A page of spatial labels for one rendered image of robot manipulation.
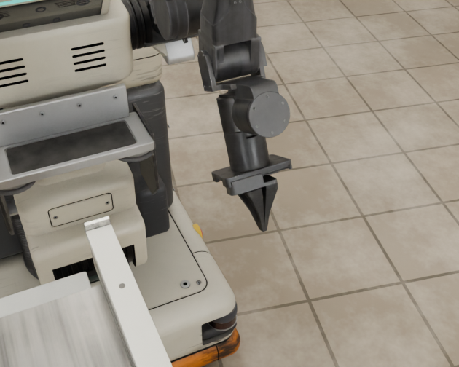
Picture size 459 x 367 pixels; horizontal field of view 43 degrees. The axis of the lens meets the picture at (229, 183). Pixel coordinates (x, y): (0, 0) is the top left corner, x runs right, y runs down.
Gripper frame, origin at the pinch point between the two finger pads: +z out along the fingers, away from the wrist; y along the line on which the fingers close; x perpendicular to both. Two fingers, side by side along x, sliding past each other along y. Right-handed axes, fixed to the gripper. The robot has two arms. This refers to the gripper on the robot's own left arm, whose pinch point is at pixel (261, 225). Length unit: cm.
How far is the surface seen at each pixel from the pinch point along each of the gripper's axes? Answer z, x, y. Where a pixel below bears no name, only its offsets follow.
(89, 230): -9.6, -9.6, -24.6
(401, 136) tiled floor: 27, 117, 112
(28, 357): 0.0, -15.3, -34.5
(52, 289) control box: -3.6, -8.0, -30.4
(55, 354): 0.4, -16.0, -31.8
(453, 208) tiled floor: 47, 80, 102
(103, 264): -6.9, -14.7, -24.5
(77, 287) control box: -3.1, -8.9, -27.6
